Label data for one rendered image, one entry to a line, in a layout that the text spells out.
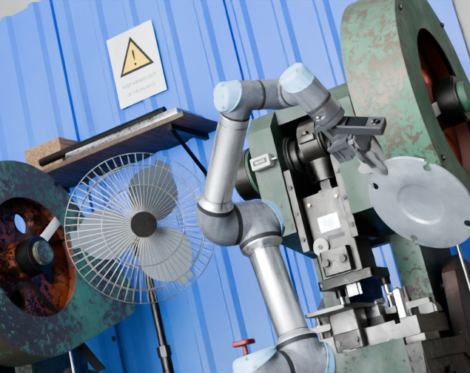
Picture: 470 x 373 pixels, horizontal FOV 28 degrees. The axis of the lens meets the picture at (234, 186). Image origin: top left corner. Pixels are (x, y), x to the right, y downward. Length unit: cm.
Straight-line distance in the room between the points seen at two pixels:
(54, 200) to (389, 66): 184
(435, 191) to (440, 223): 11
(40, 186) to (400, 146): 182
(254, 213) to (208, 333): 222
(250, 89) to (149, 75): 270
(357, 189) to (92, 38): 262
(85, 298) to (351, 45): 179
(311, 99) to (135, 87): 281
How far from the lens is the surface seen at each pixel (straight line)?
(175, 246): 356
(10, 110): 555
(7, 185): 386
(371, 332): 292
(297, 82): 221
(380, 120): 226
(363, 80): 271
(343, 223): 302
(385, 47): 272
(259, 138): 314
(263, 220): 248
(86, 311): 400
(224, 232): 243
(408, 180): 234
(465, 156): 328
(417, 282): 320
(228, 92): 223
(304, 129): 313
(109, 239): 349
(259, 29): 469
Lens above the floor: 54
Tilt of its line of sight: 13 degrees up
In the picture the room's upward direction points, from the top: 13 degrees counter-clockwise
